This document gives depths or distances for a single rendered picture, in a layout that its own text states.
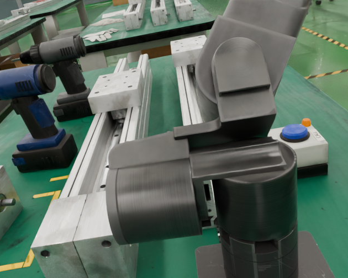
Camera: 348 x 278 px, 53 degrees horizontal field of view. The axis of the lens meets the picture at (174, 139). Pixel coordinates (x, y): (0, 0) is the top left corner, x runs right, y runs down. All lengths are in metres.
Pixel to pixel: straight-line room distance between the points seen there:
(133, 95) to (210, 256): 0.50
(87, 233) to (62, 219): 0.05
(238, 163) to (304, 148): 0.36
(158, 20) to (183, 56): 1.32
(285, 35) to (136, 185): 0.14
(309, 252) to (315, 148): 0.29
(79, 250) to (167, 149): 0.23
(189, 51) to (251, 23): 0.73
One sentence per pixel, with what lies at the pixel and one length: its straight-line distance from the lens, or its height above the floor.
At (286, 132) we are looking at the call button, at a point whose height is 0.85.
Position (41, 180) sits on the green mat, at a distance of 0.78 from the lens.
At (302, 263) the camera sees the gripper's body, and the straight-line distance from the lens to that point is 0.31.
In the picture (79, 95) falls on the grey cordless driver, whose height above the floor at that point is 0.84.
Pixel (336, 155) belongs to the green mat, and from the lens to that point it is 0.67.
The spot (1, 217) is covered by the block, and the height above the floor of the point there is 0.81.
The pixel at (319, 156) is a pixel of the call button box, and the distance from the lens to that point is 0.60.
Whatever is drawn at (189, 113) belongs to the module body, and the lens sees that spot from 0.68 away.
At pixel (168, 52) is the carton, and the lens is 3.84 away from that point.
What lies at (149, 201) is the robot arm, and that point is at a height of 1.00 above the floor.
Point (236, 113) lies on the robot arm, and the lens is 0.22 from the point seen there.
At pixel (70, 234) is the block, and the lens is 0.43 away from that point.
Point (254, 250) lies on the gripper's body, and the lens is 0.25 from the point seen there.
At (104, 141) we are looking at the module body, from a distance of 0.71.
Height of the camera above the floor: 1.13
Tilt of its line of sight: 27 degrees down
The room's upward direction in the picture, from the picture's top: 12 degrees counter-clockwise
